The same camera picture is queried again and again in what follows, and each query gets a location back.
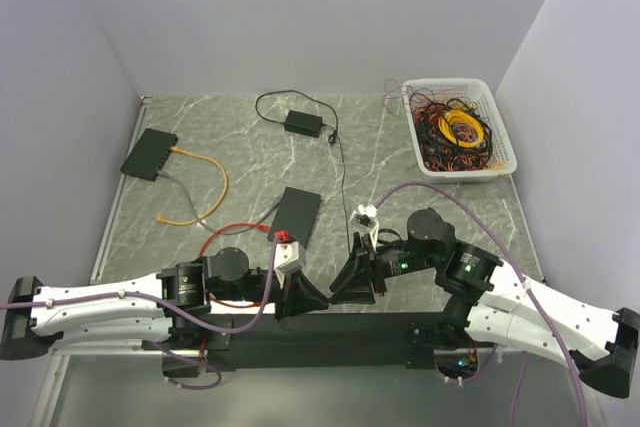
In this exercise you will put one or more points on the black network switch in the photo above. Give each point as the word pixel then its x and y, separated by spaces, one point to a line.
pixel 149 154

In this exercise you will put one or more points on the black box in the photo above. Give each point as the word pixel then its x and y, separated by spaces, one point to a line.
pixel 296 213

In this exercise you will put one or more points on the black power adapter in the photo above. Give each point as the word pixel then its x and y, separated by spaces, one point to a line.
pixel 303 124

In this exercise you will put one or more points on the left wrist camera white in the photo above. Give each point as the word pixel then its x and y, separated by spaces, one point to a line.
pixel 289 258

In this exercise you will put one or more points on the aluminium rail frame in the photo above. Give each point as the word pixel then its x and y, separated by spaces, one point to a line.
pixel 100 348

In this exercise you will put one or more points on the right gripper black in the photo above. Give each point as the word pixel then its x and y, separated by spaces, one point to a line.
pixel 367 268

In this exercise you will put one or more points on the white plastic basket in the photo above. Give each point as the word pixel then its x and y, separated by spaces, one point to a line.
pixel 456 130

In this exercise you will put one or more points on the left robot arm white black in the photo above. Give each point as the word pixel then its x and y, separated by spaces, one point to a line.
pixel 169 307

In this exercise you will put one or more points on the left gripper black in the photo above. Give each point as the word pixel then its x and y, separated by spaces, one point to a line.
pixel 298 295

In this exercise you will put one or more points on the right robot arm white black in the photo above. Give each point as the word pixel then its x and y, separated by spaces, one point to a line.
pixel 490 303

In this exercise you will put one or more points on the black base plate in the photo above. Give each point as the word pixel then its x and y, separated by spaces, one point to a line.
pixel 329 340

